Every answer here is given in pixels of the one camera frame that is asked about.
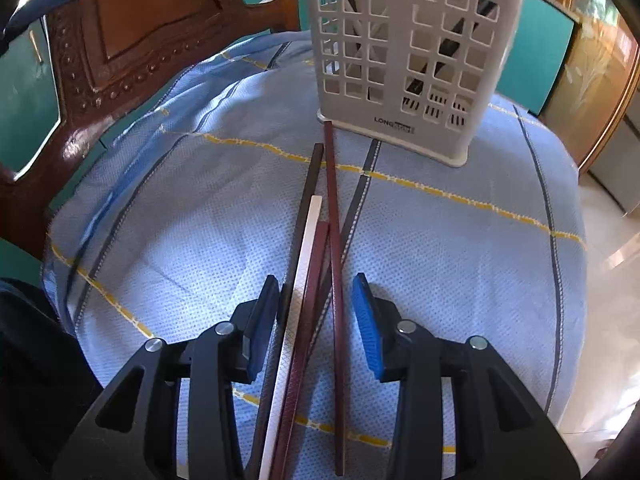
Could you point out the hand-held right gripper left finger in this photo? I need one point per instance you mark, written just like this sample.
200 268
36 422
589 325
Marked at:
260 320

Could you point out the carved wooden chair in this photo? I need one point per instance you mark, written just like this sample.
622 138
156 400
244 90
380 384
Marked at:
150 35

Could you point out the silver refrigerator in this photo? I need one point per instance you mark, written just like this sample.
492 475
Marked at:
617 175

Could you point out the white plastic utensil holder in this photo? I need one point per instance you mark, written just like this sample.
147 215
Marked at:
400 110

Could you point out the blue checked cloth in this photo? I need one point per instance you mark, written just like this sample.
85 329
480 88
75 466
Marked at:
450 285

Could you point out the white chopstick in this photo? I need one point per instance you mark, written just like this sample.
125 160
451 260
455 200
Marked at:
307 250

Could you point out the black chopstick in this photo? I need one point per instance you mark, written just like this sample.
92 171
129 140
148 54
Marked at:
450 45
362 185

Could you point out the dark clothing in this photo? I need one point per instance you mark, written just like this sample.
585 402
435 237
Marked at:
35 385

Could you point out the wooden framed glass sliding door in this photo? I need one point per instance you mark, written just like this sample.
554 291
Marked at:
595 75

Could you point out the dark brown chopstick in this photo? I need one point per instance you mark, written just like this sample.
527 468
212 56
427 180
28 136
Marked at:
305 210

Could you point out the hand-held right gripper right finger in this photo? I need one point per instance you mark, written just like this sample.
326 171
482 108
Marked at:
367 325

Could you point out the reddish brown chopstick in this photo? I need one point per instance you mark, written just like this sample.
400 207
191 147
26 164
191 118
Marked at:
312 300
334 260

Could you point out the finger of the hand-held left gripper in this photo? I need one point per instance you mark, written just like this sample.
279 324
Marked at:
47 2

